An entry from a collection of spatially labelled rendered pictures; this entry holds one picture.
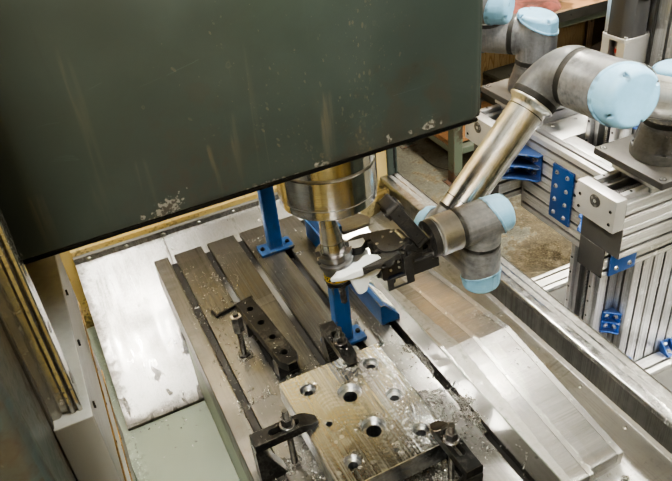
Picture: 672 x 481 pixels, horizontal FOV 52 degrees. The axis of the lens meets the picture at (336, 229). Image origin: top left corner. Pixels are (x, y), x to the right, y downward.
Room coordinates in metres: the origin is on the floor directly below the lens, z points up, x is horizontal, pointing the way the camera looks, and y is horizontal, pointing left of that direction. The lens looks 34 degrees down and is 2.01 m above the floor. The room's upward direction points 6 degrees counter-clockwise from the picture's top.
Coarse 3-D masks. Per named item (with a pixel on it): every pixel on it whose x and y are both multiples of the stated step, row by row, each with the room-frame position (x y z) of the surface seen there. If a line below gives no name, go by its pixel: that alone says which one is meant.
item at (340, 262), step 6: (318, 246) 0.96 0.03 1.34; (348, 246) 0.96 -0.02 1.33; (318, 252) 0.94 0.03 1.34; (348, 252) 0.92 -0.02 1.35; (318, 258) 0.93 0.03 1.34; (324, 258) 0.92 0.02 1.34; (330, 258) 0.92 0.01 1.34; (336, 258) 0.91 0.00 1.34; (342, 258) 0.91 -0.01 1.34; (348, 258) 0.93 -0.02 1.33; (324, 264) 0.92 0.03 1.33; (330, 264) 0.91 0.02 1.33; (336, 264) 0.92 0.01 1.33; (342, 264) 0.92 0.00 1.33; (348, 264) 0.92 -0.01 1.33; (324, 270) 0.92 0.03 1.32; (330, 270) 0.91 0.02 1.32; (336, 270) 0.91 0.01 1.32
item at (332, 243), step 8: (320, 224) 0.94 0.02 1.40; (328, 224) 0.93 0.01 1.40; (336, 224) 0.94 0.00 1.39; (320, 232) 0.94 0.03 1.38; (328, 232) 0.93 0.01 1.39; (336, 232) 0.93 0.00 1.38; (320, 240) 0.94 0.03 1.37; (328, 240) 0.93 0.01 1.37; (336, 240) 0.93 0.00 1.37; (320, 248) 0.94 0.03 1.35; (328, 248) 0.92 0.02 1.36; (336, 248) 0.92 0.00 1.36; (344, 248) 0.93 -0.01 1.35; (328, 256) 0.92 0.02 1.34
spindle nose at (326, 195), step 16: (368, 160) 0.90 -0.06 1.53; (304, 176) 0.87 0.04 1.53; (320, 176) 0.86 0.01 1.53; (336, 176) 0.86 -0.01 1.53; (352, 176) 0.87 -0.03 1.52; (368, 176) 0.89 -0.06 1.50; (288, 192) 0.89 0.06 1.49; (304, 192) 0.87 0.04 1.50; (320, 192) 0.86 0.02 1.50; (336, 192) 0.86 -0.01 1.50; (352, 192) 0.87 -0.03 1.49; (368, 192) 0.89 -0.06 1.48; (288, 208) 0.90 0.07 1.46; (304, 208) 0.87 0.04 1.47; (320, 208) 0.86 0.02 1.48; (336, 208) 0.86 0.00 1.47; (352, 208) 0.87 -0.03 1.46
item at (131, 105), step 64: (0, 0) 0.69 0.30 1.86; (64, 0) 0.71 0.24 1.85; (128, 0) 0.73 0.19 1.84; (192, 0) 0.76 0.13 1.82; (256, 0) 0.78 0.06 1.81; (320, 0) 0.81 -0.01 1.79; (384, 0) 0.85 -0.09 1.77; (448, 0) 0.88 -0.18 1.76; (0, 64) 0.68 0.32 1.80; (64, 64) 0.70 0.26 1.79; (128, 64) 0.73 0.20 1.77; (192, 64) 0.75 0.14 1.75; (256, 64) 0.78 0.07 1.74; (320, 64) 0.81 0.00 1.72; (384, 64) 0.84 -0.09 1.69; (448, 64) 0.88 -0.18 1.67; (0, 128) 0.67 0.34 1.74; (64, 128) 0.69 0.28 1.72; (128, 128) 0.72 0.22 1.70; (192, 128) 0.75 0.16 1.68; (256, 128) 0.77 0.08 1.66; (320, 128) 0.81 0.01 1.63; (384, 128) 0.84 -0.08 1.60; (448, 128) 0.89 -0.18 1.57; (0, 192) 0.66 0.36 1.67; (64, 192) 0.69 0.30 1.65; (128, 192) 0.71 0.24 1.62; (192, 192) 0.74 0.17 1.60
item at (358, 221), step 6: (354, 216) 1.23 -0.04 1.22; (360, 216) 1.23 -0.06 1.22; (366, 216) 1.23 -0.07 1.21; (342, 222) 1.21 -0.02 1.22; (348, 222) 1.21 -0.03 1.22; (354, 222) 1.21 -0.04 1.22; (360, 222) 1.21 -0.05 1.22; (366, 222) 1.20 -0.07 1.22; (342, 228) 1.19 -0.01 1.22; (348, 228) 1.19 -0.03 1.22; (354, 228) 1.19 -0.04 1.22; (360, 228) 1.19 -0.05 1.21
